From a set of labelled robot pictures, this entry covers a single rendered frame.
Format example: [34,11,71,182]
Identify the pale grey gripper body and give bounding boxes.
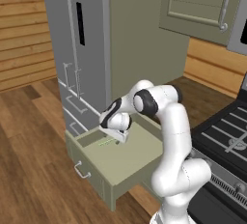
[103,126,130,145]

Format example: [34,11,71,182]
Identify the green straw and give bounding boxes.
[97,139,118,147]

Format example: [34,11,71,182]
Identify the olive green open drawer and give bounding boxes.
[65,114,166,212]

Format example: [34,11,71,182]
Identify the black and silver stove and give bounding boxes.
[186,72,247,224]

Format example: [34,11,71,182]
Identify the silver cupboard door handle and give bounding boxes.
[218,0,240,33]

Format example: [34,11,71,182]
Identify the olive green wall cupboard door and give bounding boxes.
[158,0,247,47]

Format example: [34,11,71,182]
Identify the short silver fridge door handle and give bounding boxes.
[63,61,74,89]

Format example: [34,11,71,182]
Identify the silver fridge drawer handle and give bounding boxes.
[65,95,88,115]
[69,122,88,136]

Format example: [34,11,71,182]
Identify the olive green tall cupboard panel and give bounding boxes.
[108,0,191,101]

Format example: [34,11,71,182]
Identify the grey microwave oven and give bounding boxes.
[226,8,247,57]

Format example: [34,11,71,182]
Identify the long silver fridge door handle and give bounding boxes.
[73,68,83,99]

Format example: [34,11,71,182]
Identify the dark stove knob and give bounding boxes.
[233,182,247,195]

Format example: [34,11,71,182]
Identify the grey fridge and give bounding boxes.
[41,0,113,137]

